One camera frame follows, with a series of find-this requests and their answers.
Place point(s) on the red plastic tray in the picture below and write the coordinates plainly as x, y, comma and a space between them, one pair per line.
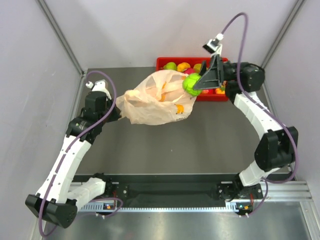
161, 61

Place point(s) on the orange persimmon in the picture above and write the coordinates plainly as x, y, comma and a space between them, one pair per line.
220, 90

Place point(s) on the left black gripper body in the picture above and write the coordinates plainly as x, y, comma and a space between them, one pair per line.
113, 115

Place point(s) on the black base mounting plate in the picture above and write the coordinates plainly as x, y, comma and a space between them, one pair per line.
158, 190

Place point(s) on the red strawberry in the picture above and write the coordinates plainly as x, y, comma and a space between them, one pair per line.
189, 71

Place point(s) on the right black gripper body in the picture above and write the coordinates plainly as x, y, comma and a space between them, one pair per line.
225, 70

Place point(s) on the translucent banana print plastic bag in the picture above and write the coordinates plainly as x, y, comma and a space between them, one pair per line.
159, 99

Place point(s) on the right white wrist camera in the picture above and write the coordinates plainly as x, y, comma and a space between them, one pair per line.
214, 46

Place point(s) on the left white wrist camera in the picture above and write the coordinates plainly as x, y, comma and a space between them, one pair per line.
99, 86

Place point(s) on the yellow starfruit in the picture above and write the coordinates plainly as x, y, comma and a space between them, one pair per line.
197, 67

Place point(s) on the red apple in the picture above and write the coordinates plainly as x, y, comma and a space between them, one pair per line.
207, 92

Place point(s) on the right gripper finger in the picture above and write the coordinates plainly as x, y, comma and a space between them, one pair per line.
203, 68
209, 80

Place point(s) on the aluminium frame rail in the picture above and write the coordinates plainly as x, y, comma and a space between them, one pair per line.
292, 191

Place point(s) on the orange fruit taken from bag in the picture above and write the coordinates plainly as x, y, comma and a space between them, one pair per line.
182, 67

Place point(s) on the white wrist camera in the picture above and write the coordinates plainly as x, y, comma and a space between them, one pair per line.
214, 46
99, 86

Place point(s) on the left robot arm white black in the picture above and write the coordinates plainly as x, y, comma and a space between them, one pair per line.
54, 202

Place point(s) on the green pear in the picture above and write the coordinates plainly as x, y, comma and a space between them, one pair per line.
170, 66

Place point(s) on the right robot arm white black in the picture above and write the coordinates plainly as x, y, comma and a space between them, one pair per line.
277, 146

